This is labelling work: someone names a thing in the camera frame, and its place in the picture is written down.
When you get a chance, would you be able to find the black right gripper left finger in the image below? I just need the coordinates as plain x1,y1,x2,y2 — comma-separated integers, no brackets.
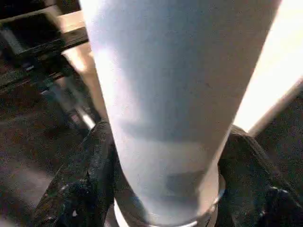
30,120,119,227

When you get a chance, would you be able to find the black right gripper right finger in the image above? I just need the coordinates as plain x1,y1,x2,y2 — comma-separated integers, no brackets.
213,125,303,227

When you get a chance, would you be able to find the white plastic table leg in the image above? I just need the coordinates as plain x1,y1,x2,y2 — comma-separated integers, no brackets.
79,0,284,227

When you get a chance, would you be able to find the white plastic table top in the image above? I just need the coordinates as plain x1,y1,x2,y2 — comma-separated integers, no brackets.
113,0,303,227

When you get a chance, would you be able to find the black plastic mat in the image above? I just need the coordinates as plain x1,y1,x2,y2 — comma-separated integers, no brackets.
0,54,303,227

